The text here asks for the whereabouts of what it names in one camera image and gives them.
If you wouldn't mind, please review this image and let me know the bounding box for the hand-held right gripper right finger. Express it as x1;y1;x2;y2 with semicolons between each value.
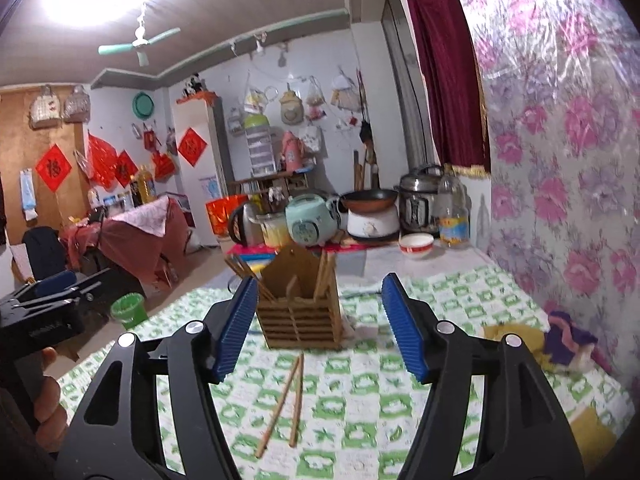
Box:
381;272;586;480

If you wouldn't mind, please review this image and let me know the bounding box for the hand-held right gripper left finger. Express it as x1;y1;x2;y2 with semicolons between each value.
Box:
60;275;259;480

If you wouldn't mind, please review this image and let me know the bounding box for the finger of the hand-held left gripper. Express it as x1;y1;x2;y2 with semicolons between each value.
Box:
10;270;78;302
70;268;116;302

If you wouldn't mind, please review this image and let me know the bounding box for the wooden chopstick holder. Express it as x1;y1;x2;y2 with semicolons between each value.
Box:
256;244;345;352

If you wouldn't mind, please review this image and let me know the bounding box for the bunch of wooden chopsticks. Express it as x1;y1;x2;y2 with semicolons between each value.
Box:
224;249;338;306

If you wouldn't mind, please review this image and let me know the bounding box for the person's left hand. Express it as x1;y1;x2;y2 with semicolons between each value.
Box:
30;347;69;454

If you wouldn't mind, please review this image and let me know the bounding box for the black chair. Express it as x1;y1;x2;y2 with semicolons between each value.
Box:
22;226;67;282

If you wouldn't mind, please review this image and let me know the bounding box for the green trash bin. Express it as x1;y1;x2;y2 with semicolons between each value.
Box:
109;292;147;332

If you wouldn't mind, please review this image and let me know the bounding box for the pink cloth covered table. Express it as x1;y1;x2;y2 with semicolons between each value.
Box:
59;196;188;288

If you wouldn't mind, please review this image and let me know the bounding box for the white and red bowl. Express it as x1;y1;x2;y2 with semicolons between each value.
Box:
398;232;435;260

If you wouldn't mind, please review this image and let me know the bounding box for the green and white patterned tablecloth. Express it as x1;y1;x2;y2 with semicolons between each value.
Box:
55;265;636;480

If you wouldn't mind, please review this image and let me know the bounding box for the steel electric kettle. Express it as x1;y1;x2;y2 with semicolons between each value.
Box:
228;202;266;248

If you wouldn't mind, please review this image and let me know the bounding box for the yellow cooking oil bottle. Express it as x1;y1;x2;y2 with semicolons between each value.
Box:
135;164;157;206

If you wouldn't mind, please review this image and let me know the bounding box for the white electric cooker base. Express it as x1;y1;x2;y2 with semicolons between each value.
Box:
346;207;402;242

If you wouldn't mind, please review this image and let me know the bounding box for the yellow cloth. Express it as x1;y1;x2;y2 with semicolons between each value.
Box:
481;322;552;362

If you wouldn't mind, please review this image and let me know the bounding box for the red packaging bag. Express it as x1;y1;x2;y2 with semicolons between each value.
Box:
205;197;251;247

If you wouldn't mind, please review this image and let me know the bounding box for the red diamond paper decoration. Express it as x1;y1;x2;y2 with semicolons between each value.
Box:
34;143;73;192
177;127;210;167

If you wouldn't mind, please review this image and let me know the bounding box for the clear plastic bottle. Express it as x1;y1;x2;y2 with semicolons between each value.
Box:
438;165;472;249

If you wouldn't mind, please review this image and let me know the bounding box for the steel pressure cooker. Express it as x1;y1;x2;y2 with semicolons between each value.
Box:
399;163;447;237

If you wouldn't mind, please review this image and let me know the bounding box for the mint green rice cooker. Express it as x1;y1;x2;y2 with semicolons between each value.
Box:
284;193;342;248

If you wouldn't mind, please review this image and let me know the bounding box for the black wok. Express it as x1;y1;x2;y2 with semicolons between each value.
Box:
339;188;400;214

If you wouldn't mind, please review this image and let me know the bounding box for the white refrigerator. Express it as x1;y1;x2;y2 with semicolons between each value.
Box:
175;95;232;247

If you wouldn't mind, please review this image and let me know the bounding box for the purple cloth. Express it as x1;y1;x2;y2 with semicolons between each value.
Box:
543;311;599;372

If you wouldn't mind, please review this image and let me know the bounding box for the woven handbag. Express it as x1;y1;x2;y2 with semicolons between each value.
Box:
62;84;92;124
28;83;64;130

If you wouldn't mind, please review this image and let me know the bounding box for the plastic drawer tower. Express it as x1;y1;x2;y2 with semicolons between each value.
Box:
244;114;277;179

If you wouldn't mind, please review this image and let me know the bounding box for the green plastic basin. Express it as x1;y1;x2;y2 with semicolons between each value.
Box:
132;90;156;121

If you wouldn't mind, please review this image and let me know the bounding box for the pink thermos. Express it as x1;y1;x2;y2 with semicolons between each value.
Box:
281;130;306;174

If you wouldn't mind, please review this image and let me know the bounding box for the green ceiling fan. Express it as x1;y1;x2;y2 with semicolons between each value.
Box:
97;4;182;68

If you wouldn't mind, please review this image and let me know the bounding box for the maroon curtain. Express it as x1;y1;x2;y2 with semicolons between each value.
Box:
404;0;492;179

